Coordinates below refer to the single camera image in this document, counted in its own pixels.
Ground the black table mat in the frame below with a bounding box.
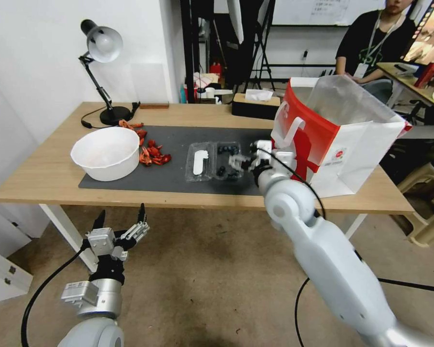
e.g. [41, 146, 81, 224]
[78, 125, 276, 197]

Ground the person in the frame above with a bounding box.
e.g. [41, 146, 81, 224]
[335, 0, 419, 106]

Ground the black desk lamp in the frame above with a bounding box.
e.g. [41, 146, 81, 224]
[79, 19, 132, 126]

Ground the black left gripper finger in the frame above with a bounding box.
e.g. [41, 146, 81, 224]
[88, 209, 109, 236]
[121, 203, 150, 251]

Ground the black metal shelf frame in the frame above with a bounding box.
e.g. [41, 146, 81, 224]
[180, 0, 211, 105]

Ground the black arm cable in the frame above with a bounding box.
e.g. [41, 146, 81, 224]
[21, 237, 95, 347]
[257, 146, 327, 220]

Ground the beige plastic stool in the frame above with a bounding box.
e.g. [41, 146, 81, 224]
[397, 161, 434, 248]

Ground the large white paper bowl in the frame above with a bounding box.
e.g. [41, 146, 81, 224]
[70, 126, 141, 182]

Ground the red white takeout bag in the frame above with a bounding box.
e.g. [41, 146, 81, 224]
[270, 76, 413, 199]

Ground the white label in container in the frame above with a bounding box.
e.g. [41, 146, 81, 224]
[193, 149, 210, 177]

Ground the whiteboard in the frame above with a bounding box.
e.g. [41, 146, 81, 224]
[270, 0, 370, 27]

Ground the wooden desk with white legs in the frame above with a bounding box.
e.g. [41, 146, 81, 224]
[0, 101, 416, 276]

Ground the white cabinet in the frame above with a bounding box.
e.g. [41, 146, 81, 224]
[0, 197, 34, 306]

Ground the yellow side table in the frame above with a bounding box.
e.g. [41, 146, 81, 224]
[376, 62, 434, 125]

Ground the black tripod stand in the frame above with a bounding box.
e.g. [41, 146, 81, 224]
[246, 0, 278, 92]

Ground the black stand leg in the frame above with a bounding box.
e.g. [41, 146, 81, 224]
[377, 277, 434, 294]

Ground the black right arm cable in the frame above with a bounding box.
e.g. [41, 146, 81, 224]
[257, 146, 327, 220]

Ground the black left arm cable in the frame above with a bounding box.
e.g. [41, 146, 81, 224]
[21, 237, 95, 347]

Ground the clear plastic takeout container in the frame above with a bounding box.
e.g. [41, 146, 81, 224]
[185, 141, 245, 184]

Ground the black tissue box wooden lid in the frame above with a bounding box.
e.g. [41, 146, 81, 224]
[232, 89, 281, 117]

